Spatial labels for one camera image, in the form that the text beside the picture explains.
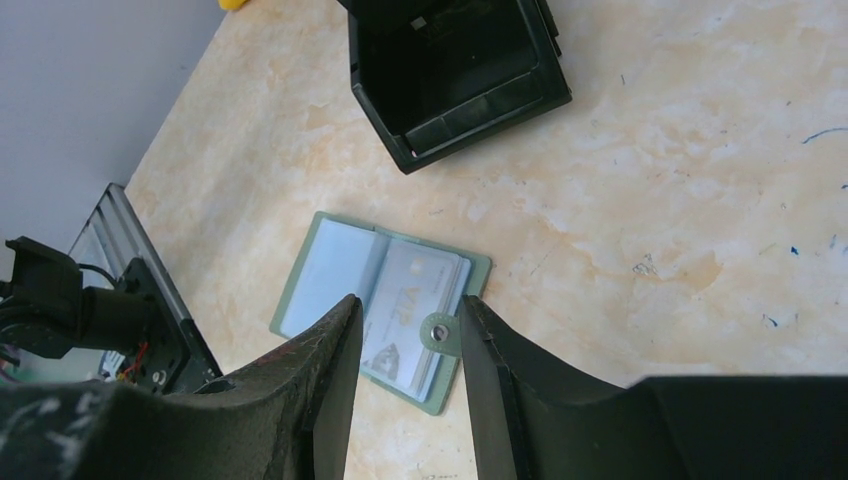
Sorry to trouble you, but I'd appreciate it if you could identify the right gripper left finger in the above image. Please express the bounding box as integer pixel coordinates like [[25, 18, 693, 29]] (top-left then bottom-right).
[[1, 295, 363, 479]]

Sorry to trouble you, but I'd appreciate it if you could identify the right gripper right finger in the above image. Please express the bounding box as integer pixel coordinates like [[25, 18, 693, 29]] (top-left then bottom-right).
[[460, 296, 847, 479]]

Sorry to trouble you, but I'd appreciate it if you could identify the green card holder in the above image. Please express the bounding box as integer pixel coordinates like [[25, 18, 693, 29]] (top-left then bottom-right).
[[269, 211, 492, 415]]

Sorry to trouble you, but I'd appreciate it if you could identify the black plastic box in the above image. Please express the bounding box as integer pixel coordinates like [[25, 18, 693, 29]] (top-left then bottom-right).
[[342, 0, 572, 174]]

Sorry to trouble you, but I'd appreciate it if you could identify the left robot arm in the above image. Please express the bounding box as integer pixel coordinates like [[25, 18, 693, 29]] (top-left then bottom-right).
[[1, 236, 159, 359]]

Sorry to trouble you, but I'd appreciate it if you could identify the silver VIP card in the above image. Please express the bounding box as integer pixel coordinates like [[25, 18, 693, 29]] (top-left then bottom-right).
[[360, 239, 467, 400]]

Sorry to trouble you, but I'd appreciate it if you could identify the yellow plastic object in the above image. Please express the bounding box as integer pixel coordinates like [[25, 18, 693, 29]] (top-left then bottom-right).
[[218, 0, 250, 11]]

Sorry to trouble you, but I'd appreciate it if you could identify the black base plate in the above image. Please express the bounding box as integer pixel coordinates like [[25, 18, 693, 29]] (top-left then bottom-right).
[[91, 258, 222, 395]]

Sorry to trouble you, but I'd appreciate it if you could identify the aluminium frame rail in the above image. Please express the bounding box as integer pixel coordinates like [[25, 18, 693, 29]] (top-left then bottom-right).
[[69, 183, 195, 327]]

